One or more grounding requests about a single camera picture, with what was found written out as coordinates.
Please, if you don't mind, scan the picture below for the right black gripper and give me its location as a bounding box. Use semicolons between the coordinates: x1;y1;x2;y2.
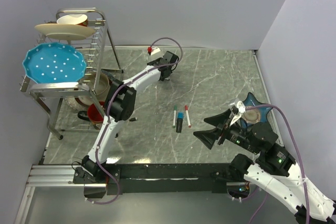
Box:
192;108;259;153

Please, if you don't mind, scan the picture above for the white pen red tip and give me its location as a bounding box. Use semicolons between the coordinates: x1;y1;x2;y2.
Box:
185;109;192;128

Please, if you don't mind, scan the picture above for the black marker blue tip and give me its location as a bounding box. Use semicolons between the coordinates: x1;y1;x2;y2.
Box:
176;118;183;133

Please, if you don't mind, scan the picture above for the blue marker cap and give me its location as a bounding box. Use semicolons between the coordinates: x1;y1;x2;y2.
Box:
177;112;184;119

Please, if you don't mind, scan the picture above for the white pen green tip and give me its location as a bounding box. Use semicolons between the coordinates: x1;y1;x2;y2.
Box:
173;109;177;128

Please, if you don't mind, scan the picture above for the small black pen cap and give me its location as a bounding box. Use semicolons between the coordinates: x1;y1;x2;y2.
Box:
129;117;138;122

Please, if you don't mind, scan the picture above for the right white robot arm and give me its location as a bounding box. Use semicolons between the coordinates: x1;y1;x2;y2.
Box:
193;110;335;223

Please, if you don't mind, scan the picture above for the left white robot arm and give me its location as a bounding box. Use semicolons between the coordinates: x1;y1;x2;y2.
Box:
81;51;181;183

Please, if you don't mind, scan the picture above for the blue star-shaped dish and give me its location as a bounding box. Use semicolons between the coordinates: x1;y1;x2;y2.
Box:
238;92;272;129

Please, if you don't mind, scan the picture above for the cream deep bowl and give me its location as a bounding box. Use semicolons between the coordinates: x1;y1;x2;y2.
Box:
80;71;110;101

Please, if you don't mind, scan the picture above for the red mug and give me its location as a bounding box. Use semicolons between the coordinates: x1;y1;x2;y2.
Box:
77;104;103;130

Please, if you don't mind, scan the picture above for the patterned rim plate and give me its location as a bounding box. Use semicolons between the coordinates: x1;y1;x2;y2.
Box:
64;69;119;111

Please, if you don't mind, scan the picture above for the white and red bowl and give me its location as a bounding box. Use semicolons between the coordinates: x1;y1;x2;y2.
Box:
56;14;88;27

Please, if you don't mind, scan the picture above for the metal dish rack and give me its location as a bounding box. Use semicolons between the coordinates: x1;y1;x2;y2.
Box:
20;7;123;140

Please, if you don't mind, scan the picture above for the blue polka dot plate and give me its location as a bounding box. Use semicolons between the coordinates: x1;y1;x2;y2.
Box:
23;42;87;84

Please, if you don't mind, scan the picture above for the cream flat plate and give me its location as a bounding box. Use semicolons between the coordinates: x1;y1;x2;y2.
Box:
35;23;96;40

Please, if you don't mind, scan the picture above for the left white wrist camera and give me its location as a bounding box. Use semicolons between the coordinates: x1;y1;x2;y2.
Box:
147;46;163;58

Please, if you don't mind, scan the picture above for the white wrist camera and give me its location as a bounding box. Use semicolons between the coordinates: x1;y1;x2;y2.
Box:
147;46;163;58
229;98;246;126

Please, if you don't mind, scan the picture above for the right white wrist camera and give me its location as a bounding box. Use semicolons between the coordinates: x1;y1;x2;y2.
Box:
229;98;246;126

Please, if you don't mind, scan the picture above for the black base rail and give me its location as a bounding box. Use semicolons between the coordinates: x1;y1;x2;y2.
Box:
73;162;250;200

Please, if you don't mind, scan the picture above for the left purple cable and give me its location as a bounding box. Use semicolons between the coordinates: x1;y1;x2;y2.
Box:
83;37;184;206

